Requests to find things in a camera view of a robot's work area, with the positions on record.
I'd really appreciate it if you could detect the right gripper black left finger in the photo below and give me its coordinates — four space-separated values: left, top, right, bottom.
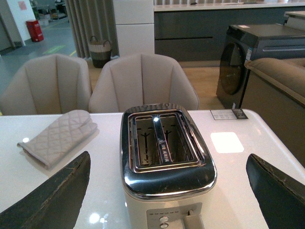
0 151 91 229

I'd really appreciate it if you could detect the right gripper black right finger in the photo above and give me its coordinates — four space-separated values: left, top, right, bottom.
246 154 305 229

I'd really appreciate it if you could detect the cream chrome two-slot toaster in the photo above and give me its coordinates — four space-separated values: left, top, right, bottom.
120 104 217 229

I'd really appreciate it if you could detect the grey quilted oven mitt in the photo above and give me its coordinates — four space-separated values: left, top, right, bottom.
17 110 97 169

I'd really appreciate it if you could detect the info card on table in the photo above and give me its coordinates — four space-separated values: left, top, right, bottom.
210 109 248 120

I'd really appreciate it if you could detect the beige sofa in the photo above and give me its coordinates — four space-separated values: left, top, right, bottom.
241 58 305 165

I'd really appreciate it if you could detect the beige upholstered chair left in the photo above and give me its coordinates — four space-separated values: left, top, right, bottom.
0 54 92 115

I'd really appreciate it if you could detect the beige upholstered chair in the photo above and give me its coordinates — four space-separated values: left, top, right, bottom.
89 53 199 113
0 54 92 115

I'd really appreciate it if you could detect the beige upholstered chair right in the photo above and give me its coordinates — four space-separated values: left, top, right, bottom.
89 53 199 113

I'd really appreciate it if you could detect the black front-load washing machine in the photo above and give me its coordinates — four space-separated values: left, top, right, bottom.
216 23 305 110

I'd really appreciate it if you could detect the beige pleated curtain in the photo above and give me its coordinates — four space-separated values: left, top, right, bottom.
65 0 119 58

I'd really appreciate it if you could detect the dark grey kitchen counter cabinet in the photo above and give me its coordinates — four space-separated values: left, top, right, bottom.
154 0 305 62

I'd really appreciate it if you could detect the white pillar cabinet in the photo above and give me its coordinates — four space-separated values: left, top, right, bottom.
113 0 155 57

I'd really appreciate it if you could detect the woven laundry basket with handles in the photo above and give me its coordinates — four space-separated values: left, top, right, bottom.
88 36 112 68

